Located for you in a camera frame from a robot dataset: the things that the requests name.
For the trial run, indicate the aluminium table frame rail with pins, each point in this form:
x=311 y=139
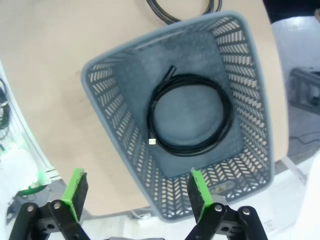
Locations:
x=30 y=140

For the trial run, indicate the grey plastic lattice basket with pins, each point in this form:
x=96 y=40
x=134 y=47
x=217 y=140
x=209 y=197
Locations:
x=195 y=117

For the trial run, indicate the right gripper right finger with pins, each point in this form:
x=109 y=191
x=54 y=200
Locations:
x=200 y=195

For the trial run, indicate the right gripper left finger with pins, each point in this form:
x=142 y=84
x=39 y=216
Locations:
x=75 y=195

